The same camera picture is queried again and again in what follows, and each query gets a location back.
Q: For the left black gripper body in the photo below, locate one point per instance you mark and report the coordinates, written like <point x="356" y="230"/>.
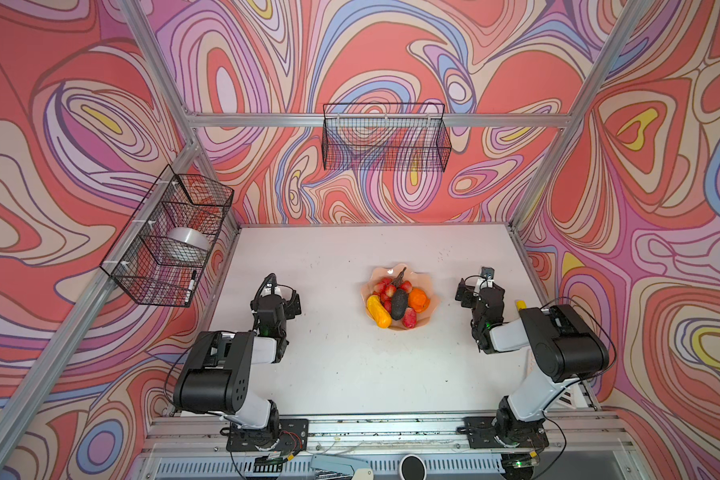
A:
<point x="286" y="311"/>

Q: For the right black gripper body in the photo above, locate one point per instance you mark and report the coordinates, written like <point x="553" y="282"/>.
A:
<point x="468" y="300"/>

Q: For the orange fake persimmon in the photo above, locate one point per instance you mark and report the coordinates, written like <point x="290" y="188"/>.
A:
<point x="418" y="300"/>

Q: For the dark fake avocado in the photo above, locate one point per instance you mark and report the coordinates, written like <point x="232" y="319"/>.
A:
<point x="398" y="304"/>

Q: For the yellow fake mango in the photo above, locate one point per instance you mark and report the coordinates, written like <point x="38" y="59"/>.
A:
<point x="378" y="312"/>

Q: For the red grape bunch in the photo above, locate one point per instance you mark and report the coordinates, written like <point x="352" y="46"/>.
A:
<point x="386" y="287"/>

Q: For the red fake strawberry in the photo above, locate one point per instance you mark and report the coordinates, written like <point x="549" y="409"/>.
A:
<point x="409" y="319"/>

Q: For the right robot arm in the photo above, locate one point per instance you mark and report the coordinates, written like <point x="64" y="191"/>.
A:
<point x="564" y="348"/>

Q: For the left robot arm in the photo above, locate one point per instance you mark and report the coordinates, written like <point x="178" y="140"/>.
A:
<point x="215" y="377"/>

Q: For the pink petal fruit bowl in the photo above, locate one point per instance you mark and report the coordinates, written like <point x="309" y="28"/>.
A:
<point x="419" y="280"/>

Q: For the silver tape roll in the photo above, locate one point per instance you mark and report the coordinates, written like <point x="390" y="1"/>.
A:
<point x="189" y="236"/>

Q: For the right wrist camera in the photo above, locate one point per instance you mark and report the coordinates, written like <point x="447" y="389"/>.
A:
<point x="487" y="273"/>

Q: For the black wire basket left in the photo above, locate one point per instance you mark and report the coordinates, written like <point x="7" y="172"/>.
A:
<point x="152" y="269"/>

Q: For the black wire basket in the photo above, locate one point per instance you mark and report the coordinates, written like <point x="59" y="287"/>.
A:
<point x="385" y="136"/>
<point x="152" y="269"/>

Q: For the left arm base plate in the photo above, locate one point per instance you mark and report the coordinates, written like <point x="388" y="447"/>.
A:
<point x="285" y="436"/>

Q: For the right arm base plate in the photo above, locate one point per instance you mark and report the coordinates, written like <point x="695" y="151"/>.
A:
<point x="485" y="432"/>

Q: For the black wire basket back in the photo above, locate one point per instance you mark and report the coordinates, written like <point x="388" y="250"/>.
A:
<point x="385" y="136"/>

